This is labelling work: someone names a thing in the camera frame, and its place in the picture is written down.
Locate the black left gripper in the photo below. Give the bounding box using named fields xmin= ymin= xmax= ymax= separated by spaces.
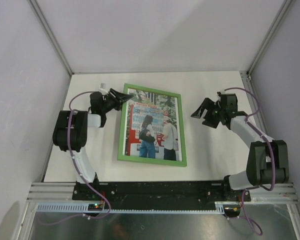
xmin=101 ymin=88 xmax=133 ymax=114

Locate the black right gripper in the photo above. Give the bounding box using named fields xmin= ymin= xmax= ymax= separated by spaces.
xmin=191 ymin=97 xmax=225 ymax=129

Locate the printed photo of two people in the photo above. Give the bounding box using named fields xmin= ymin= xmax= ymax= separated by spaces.
xmin=124 ymin=87 xmax=184 ymax=162

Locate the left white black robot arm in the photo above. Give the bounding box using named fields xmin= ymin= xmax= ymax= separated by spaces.
xmin=52 ymin=88 xmax=133 ymax=200

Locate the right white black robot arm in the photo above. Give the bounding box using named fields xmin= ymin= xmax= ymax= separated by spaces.
xmin=191 ymin=92 xmax=289 ymax=201

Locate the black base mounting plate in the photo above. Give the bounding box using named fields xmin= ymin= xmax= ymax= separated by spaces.
xmin=72 ymin=180 xmax=251 ymax=210

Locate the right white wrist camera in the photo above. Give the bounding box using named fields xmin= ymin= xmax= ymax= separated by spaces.
xmin=217 ymin=89 xmax=226 ymax=99

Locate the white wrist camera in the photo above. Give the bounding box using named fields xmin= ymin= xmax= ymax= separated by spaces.
xmin=98 ymin=83 xmax=109 ymax=95
xmin=217 ymin=89 xmax=226 ymax=99

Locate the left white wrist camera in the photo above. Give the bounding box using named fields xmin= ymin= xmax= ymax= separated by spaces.
xmin=98 ymin=83 xmax=109 ymax=95

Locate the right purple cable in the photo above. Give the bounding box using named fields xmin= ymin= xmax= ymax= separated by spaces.
xmin=224 ymin=87 xmax=277 ymax=236

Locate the purple cable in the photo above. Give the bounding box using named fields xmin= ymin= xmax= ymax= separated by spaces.
xmin=224 ymin=87 xmax=277 ymax=236
xmin=37 ymin=91 xmax=113 ymax=226

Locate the white slotted cable duct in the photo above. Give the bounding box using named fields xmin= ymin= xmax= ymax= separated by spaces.
xmin=36 ymin=202 xmax=241 ymax=216

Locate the left aluminium corner post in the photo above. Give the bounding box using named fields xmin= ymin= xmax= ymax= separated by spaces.
xmin=27 ymin=0 xmax=74 ymax=76

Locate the aluminium corner post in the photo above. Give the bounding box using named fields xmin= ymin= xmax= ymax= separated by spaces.
xmin=246 ymin=0 xmax=296 ymax=76
xmin=27 ymin=0 xmax=74 ymax=76

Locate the right aluminium corner post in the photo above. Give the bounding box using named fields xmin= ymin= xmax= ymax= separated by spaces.
xmin=246 ymin=0 xmax=296 ymax=76

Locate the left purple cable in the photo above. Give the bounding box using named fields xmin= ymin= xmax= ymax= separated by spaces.
xmin=37 ymin=91 xmax=113 ymax=226

